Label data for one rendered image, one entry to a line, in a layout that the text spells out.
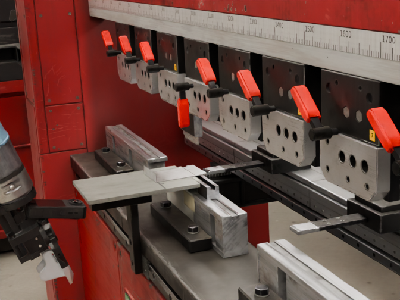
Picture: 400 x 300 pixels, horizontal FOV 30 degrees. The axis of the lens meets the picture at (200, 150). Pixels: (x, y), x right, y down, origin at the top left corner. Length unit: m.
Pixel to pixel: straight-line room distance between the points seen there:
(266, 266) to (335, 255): 2.53
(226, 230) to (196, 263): 0.09
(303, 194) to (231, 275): 0.36
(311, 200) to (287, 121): 0.59
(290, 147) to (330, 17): 0.24
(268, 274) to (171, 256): 0.30
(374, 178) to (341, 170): 0.08
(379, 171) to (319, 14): 0.25
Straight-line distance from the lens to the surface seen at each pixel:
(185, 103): 1.60
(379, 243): 1.56
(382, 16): 0.97
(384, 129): 0.91
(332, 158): 1.09
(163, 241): 1.74
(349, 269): 3.77
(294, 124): 1.19
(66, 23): 2.55
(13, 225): 1.44
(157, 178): 1.78
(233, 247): 1.63
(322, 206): 1.74
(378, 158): 1.00
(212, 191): 1.71
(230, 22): 1.40
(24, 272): 3.97
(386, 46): 0.96
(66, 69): 2.56
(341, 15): 1.05
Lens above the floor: 1.50
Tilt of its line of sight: 14 degrees down
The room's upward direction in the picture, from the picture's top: 3 degrees counter-clockwise
